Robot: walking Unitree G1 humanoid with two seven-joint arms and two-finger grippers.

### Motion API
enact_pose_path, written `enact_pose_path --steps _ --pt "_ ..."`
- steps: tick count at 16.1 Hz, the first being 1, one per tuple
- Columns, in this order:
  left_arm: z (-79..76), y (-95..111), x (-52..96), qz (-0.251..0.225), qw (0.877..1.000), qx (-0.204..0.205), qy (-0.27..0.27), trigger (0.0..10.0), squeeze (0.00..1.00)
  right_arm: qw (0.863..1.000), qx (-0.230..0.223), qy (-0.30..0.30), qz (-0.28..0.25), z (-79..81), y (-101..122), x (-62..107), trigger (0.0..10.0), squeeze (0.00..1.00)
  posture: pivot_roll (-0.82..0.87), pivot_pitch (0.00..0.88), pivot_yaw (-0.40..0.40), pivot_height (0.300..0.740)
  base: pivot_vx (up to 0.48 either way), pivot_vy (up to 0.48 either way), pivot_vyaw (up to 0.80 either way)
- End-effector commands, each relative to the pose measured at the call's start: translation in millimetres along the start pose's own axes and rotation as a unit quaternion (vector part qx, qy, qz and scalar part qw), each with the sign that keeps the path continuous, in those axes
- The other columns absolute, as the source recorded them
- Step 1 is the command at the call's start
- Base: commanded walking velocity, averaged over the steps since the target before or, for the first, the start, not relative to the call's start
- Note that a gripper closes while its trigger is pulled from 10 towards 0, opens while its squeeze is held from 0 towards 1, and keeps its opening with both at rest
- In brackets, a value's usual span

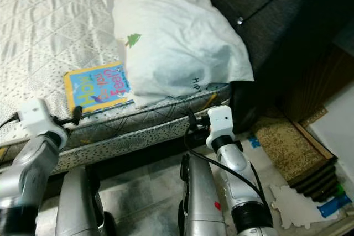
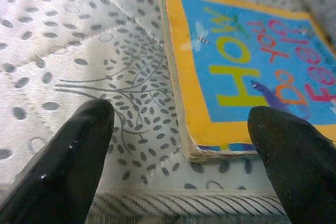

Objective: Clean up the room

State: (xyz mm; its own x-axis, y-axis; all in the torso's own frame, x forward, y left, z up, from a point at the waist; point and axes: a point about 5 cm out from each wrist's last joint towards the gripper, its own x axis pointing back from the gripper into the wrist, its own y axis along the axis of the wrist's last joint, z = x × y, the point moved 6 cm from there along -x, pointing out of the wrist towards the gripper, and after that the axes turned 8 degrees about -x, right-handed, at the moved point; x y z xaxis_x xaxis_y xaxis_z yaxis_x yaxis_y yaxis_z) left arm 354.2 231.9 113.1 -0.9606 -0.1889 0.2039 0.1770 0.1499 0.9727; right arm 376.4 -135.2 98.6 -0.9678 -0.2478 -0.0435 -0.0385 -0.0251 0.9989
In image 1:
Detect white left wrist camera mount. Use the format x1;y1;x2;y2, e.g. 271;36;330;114
18;98;67;145

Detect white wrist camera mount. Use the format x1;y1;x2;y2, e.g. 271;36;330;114
18;98;67;145
206;105;235;149

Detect white pillow with green tree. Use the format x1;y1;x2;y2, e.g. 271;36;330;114
104;0;255;108

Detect blue tape piece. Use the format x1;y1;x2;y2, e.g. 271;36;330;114
318;195;352;218

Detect silver right robot leg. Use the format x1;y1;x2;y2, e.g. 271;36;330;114
178;153;227;236

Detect brown woven floor mat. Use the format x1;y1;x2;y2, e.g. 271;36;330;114
252;116;338;203

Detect silver left robot leg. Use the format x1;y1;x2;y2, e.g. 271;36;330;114
55;167;117;236

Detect silver robot leg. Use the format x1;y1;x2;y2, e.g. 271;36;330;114
55;167;117;236
178;153;227;236

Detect white paper sheet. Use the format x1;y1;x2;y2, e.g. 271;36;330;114
268;183;328;230

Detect white quilted mattress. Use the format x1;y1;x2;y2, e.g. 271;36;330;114
0;0;233;176

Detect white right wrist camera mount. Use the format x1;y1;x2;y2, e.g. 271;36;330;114
206;105;235;149

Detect brown wooden furniture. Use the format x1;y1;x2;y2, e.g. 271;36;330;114
279;45;354;132

